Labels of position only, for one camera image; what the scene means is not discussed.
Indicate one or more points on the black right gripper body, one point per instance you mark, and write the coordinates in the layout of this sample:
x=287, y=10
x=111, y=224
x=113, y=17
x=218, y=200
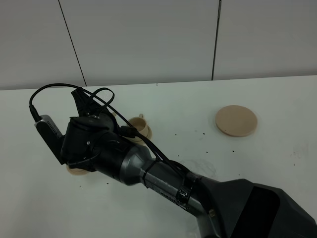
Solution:
x=83, y=131

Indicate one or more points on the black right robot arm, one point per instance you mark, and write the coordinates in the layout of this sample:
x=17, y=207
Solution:
x=230, y=209

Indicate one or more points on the brown teapot saucer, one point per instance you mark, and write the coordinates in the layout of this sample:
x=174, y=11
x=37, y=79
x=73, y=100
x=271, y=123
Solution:
x=236, y=121

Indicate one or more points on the brown near cup saucer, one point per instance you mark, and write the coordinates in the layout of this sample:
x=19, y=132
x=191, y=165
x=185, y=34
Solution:
x=77, y=171

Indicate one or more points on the brown cup saucer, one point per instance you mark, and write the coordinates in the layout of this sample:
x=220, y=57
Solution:
x=77, y=171
x=146, y=136

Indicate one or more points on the brown far cup saucer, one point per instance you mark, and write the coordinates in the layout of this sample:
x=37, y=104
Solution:
x=146, y=136

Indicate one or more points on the brown far teacup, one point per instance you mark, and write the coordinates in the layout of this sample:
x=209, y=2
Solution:
x=140, y=124

